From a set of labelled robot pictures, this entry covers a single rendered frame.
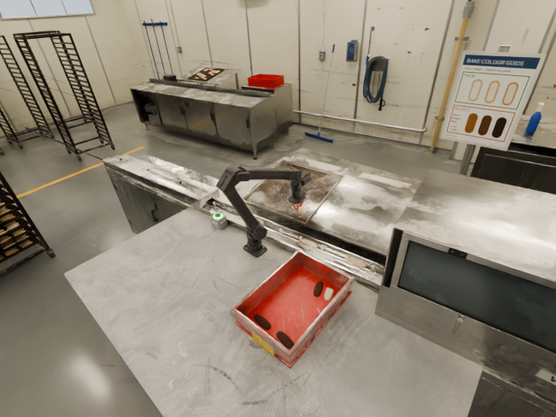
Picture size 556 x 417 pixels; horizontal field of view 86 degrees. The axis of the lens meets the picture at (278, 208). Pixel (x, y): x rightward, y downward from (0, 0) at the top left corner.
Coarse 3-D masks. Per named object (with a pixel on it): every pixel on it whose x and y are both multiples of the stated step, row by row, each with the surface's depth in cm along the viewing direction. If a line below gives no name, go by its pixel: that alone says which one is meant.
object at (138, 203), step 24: (168, 168) 262; (120, 192) 270; (144, 192) 240; (144, 216) 265; (168, 216) 236; (480, 384) 114; (504, 384) 108; (480, 408) 121; (504, 408) 113; (528, 408) 107; (552, 408) 101
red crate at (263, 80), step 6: (252, 78) 484; (258, 78) 514; (264, 78) 512; (270, 78) 506; (276, 78) 474; (282, 78) 489; (252, 84) 491; (258, 84) 485; (264, 84) 479; (270, 84) 474; (276, 84) 479
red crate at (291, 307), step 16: (304, 272) 151; (288, 288) 144; (304, 288) 143; (336, 288) 142; (272, 304) 136; (288, 304) 136; (304, 304) 135; (320, 304) 135; (272, 320) 129; (288, 320) 129; (304, 320) 128; (272, 336) 123; (288, 336) 123
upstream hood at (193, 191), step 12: (120, 156) 263; (120, 168) 245; (132, 168) 242; (144, 168) 241; (156, 168) 240; (144, 180) 230; (156, 180) 222; (168, 180) 221; (180, 180) 220; (192, 180) 219; (168, 192) 216; (180, 192) 206; (192, 192) 205; (204, 192) 204; (216, 192) 207; (204, 204) 201
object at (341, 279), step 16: (304, 256) 149; (272, 272) 139; (288, 272) 148; (320, 272) 146; (336, 272) 138; (256, 288) 132; (272, 288) 141; (240, 304) 125; (256, 304) 136; (336, 304) 125; (240, 320) 121; (320, 320) 117; (304, 336) 112; (288, 352) 107
